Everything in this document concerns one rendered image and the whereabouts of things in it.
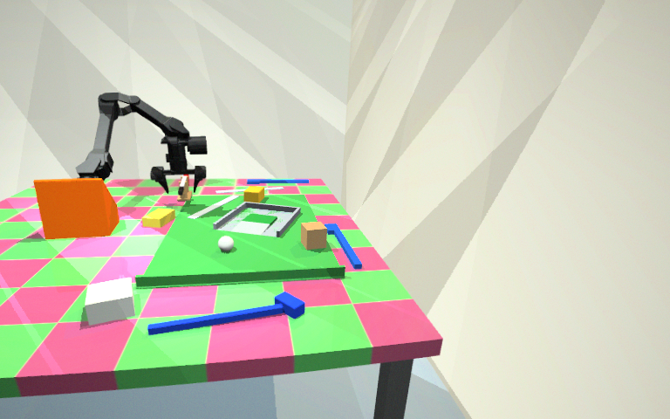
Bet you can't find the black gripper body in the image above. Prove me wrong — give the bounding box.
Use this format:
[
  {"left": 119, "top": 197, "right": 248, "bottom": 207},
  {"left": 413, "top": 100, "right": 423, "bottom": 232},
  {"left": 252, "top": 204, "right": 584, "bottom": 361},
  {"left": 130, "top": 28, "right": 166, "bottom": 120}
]
[{"left": 150, "top": 155, "right": 207, "bottom": 181}]

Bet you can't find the white block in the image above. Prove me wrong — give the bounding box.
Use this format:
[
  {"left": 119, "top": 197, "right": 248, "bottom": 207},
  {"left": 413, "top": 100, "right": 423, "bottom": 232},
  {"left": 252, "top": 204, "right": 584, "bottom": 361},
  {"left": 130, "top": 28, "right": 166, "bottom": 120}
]
[{"left": 85, "top": 278, "right": 135, "bottom": 326}]

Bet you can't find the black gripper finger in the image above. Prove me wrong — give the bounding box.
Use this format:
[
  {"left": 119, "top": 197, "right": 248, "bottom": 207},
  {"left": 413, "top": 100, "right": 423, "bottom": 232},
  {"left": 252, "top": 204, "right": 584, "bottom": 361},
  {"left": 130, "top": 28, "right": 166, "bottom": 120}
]
[
  {"left": 155, "top": 176, "right": 169, "bottom": 193},
  {"left": 194, "top": 177, "right": 203, "bottom": 193}
]

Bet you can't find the white golf ball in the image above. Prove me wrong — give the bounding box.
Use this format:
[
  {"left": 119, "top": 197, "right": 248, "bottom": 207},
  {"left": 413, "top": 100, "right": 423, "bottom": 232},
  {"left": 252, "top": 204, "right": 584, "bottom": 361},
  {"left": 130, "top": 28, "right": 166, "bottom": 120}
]
[{"left": 218, "top": 237, "right": 234, "bottom": 252}]

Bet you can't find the green flat mat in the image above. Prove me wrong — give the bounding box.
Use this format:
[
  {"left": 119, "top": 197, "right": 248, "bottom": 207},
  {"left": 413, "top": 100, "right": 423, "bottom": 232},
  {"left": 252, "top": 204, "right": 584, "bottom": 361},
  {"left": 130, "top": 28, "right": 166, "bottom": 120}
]
[{"left": 135, "top": 195, "right": 345, "bottom": 290}]

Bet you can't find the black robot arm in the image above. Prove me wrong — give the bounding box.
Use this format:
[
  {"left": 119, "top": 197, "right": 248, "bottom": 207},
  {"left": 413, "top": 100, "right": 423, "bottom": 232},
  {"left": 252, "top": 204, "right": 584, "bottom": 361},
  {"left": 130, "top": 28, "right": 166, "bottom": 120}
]
[{"left": 75, "top": 93, "right": 208, "bottom": 181}]

